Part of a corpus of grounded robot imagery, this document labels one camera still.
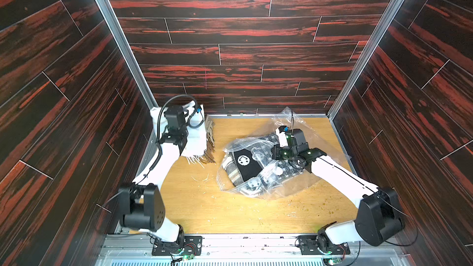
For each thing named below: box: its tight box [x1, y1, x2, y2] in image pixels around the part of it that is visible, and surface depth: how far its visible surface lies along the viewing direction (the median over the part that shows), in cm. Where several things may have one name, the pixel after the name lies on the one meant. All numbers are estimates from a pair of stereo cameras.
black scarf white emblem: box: [234, 148, 263, 183], surface depth 95 cm
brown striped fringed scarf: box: [200, 114, 217, 165], surface depth 103 cm
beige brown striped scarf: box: [221, 152, 245, 187], surface depth 95 cm
